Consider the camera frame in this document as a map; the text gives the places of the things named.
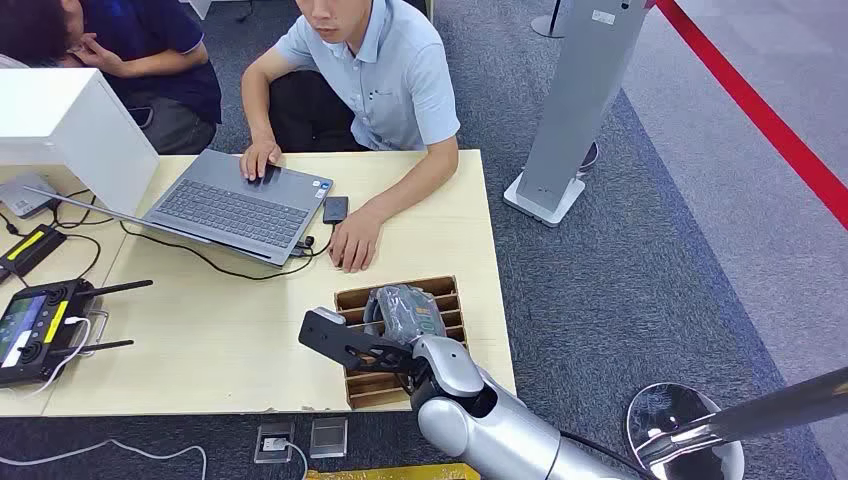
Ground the black remote controller with antennas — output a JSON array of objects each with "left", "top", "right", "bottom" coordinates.
[{"left": 0, "top": 278, "right": 155, "bottom": 390}]

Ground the round grey stand base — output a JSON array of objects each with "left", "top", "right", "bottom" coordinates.
[{"left": 529, "top": 0, "right": 571, "bottom": 40}]

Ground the white box monitor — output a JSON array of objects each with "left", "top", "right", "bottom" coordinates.
[{"left": 0, "top": 67, "right": 160, "bottom": 219}]

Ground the black device with yellow stripe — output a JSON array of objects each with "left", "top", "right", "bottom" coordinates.
[{"left": 0, "top": 224, "right": 68, "bottom": 280}]

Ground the person's left hand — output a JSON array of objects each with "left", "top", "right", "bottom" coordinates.
[{"left": 327, "top": 207, "right": 386, "bottom": 274}]

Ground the black cable on desk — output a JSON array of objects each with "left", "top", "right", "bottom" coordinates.
[{"left": 0, "top": 188, "right": 115, "bottom": 280}]

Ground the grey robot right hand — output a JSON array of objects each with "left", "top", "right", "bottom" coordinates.
[{"left": 362, "top": 284, "right": 449, "bottom": 347}]

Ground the grey kiosk pillar stand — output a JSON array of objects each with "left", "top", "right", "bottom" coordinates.
[{"left": 502, "top": 0, "right": 658, "bottom": 229}]

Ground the person's right hand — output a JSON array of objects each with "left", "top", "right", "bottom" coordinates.
[{"left": 239, "top": 137, "right": 287, "bottom": 183}]

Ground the white floor cable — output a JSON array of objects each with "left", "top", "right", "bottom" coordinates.
[{"left": 0, "top": 438, "right": 209, "bottom": 480}]

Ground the grey laptop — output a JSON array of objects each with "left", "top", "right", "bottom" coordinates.
[{"left": 23, "top": 148, "right": 335, "bottom": 269}]

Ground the yellow floor strip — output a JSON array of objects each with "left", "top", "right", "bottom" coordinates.
[{"left": 305, "top": 462, "right": 482, "bottom": 480}]

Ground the person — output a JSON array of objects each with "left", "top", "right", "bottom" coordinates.
[
  {"left": 0, "top": 0, "right": 223, "bottom": 156},
  {"left": 239, "top": 0, "right": 462, "bottom": 274}
]

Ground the small black phone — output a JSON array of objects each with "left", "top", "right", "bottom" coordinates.
[{"left": 322, "top": 195, "right": 350, "bottom": 226}]

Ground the white cable on controller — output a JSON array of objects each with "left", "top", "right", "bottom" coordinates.
[{"left": 0, "top": 316, "right": 93, "bottom": 400}]

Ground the person's hand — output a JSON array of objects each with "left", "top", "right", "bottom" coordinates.
[
  {"left": 327, "top": 207, "right": 386, "bottom": 274},
  {"left": 68, "top": 33, "right": 128, "bottom": 78},
  {"left": 239, "top": 137, "right": 287, "bottom": 183}
]

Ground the black laptop cable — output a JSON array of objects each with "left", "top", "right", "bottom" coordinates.
[{"left": 119, "top": 221, "right": 337, "bottom": 282}]

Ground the closed grey floor socket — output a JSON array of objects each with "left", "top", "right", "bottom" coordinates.
[{"left": 309, "top": 416, "right": 349, "bottom": 460}]

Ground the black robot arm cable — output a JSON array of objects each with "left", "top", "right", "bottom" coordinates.
[{"left": 559, "top": 430, "right": 658, "bottom": 480}]

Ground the red barrier belt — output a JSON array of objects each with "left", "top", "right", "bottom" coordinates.
[{"left": 654, "top": 0, "right": 848, "bottom": 232}]

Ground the floor socket with plug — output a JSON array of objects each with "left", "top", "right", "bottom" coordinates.
[{"left": 253, "top": 421, "right": 297, "bottom": 465}]

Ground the slotted wooden card holder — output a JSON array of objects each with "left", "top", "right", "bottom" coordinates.
[{"left": 333, "top": 275, "right": 469, "bottom": 411}]

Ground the small grey flat box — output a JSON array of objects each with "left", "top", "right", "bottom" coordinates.
[{"left": 0, "top": 173, "right": 58, "bottom": 220}]

